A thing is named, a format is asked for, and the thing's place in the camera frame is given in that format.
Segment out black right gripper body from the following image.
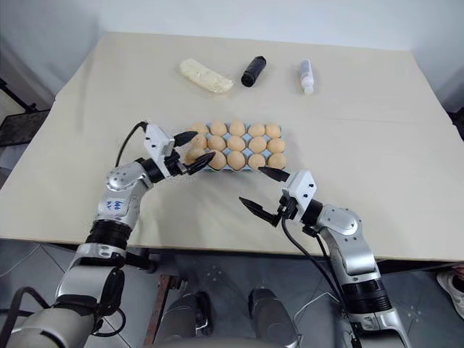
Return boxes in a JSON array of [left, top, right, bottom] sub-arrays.
[[276, 188, 299, 221]]

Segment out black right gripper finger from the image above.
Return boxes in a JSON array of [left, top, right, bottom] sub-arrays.
[[257, 165, 291, 182], [238, 196, 283, 229]]

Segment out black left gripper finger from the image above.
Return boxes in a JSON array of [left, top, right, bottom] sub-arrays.
[[186, 152, 216, 175], [175, 131, 199, 147]]

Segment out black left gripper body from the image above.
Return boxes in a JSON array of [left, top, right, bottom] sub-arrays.
[[164, 151, 190, 178]]

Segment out light blue egg carton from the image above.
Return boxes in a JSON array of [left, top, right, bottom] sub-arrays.
[[180, 122, 290, 173]]

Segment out plastic-wrapped pale bread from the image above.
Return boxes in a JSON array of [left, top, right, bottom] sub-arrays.
[[179, 58, 236, 95]]

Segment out black cylindrical bottle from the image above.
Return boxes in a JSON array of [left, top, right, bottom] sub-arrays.
[[240, 54, 268, 88]]

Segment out small clear white-capped bottle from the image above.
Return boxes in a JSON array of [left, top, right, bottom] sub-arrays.
[[297, 59, 315, 96]]

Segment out dark grey rounded shape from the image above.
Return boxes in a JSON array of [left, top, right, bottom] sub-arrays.
[[247, 287, 302, 348], [162, 289, 213, 339]]

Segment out rusty metal table leg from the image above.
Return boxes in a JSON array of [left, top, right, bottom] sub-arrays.
[[142, 273, 183, 347]]

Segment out black mesh panel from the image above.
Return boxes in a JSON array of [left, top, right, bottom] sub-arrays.
[[0, 108, 52, 148]]

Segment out black metal stand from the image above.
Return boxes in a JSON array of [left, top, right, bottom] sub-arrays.
[[0, 77, 39, 112]]

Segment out white sneaker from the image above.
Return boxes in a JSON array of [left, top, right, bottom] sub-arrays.
[[436, 265, 464, 310]]

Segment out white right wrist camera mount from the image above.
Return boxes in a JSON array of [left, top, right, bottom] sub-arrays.
[[281, 169, 318, 223]]

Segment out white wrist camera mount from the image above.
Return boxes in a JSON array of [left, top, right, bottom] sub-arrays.
[[144, 123, 179, 175], [281, 169, 318, 223]]

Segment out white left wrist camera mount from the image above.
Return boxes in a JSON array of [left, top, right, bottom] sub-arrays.
[[144, 123, 179, 175]]

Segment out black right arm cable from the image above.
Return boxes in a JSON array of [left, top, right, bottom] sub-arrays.
[[280, 216, 355, 320]]

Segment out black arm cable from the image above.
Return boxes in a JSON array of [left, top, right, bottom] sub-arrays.
[[280, 216, 355, 320], [116, 122, 150, 168]]

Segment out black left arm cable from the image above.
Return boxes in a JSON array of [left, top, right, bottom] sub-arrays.
[[116, 122, 150, 168]]

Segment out black shoulder cable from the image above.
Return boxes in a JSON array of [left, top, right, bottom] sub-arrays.
[[6, 286, 51, 326]]

